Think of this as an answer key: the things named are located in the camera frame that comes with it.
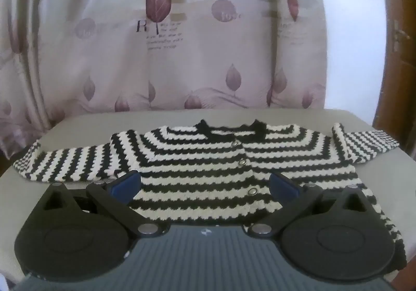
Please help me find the brown wooden door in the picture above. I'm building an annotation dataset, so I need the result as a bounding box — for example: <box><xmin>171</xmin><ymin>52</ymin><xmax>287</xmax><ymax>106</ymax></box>
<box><xmin>372</xmin><ymin>0</ymin><xmax>416</xmax><ymax>162</ymax></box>

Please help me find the black and white striped cardigan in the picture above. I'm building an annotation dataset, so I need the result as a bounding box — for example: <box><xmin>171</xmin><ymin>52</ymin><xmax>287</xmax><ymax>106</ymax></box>
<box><xmin>13</xmin><ymin>119</ymin><xmax>409</xmax><ymax>274</ymax></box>

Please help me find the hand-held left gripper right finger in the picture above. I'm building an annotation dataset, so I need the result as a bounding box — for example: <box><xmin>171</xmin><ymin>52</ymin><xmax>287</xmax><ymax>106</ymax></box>
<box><xmin>248</xmin><ymin>172</ymin><xmax>375</xmax><ymax>241</ymax></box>

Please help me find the brass door handle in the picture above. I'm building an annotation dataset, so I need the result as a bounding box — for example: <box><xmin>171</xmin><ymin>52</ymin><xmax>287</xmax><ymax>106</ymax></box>
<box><xmin>392</xmin><ymin>20</ymin><xmax>411</xmax><ymax>53</ymax></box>

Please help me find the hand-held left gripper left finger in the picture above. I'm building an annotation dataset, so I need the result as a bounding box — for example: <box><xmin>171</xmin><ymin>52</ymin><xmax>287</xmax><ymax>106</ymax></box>
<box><xmin>41</xmin><ymin>171</ymin><xmax>168</xmax><ymax>241</ymax></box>

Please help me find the pink leaf print curtain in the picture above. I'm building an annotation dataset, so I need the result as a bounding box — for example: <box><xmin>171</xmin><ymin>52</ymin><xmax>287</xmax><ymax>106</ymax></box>
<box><xmin>0</xmin><ymin>0</ymin><xmax>327</xmax><ymax>161</ymax></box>

